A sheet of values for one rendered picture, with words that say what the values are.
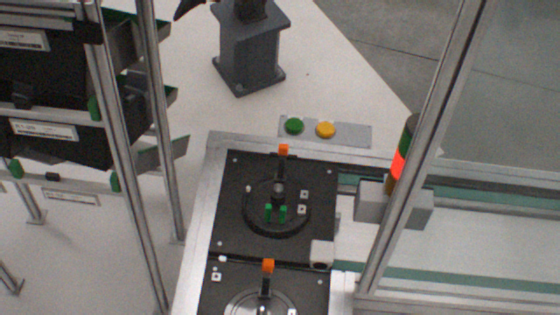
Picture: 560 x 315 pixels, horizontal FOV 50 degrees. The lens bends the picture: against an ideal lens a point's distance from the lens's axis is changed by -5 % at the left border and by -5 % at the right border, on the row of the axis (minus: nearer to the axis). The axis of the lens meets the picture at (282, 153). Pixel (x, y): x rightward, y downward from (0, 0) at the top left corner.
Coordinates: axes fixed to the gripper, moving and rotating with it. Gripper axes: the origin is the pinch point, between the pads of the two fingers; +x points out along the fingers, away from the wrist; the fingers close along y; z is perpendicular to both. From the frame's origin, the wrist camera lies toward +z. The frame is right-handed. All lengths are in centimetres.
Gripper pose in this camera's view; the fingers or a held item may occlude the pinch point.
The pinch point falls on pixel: (163, 1)
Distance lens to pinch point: 116.6
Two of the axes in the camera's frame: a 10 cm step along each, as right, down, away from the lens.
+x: -2.8, 8.9, -3.6
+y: 9.6, 2.5, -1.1
